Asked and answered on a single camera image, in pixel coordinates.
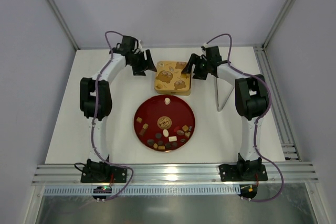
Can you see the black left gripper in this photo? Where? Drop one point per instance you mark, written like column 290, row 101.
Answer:
column 142, row 63

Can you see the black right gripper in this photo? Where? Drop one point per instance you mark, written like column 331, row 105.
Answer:
column 197, row 67

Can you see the silver tin lid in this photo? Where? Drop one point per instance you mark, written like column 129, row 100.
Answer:
column 169, row 77

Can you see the gold chocolate tin box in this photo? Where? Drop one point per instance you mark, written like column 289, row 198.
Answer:
column 174, row 92

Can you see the white cone chocolate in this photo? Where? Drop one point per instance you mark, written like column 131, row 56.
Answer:
column 167, row 101

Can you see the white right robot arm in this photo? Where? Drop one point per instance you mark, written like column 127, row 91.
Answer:
column 252, row 102

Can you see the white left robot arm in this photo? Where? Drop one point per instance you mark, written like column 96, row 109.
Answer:
column 96, row 105

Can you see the caramel shell chocolate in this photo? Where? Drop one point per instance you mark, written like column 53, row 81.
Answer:
column 185, row 128

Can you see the caramel striped chocolate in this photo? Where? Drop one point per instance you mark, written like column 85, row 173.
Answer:
column 145, row 126

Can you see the brown oval chocolate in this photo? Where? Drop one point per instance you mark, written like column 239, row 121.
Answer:
column 180, row 132

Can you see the white oval chocolate lower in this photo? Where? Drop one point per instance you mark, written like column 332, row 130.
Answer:
column 165, row 133

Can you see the dark flat round chocolate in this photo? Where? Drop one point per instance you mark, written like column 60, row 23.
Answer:
column 158, row 135

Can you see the white rectangular chocolate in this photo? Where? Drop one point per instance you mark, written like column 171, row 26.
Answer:
column 172, row 139

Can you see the dark grey egg chocolate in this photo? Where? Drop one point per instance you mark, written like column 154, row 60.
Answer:
column 150, row 142

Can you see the dark square chocolate bottom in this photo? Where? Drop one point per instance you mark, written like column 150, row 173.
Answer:
column 168, row 145

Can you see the round red tray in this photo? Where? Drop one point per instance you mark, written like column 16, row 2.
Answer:
column 160, row 116

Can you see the left aluminium frame post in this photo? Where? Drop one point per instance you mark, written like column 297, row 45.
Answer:
column 61, row 21

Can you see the aluminium frame post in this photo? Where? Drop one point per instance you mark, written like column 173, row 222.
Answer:
column 281, row 16
column 61, row 21

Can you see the right side aluminium rail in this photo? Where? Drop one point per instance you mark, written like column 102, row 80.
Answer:
column 281, row 120

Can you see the right aluminium frame post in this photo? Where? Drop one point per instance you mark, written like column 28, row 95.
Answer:
column 281, row 16

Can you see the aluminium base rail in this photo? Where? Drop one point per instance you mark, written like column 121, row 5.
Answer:
column 168, row 179

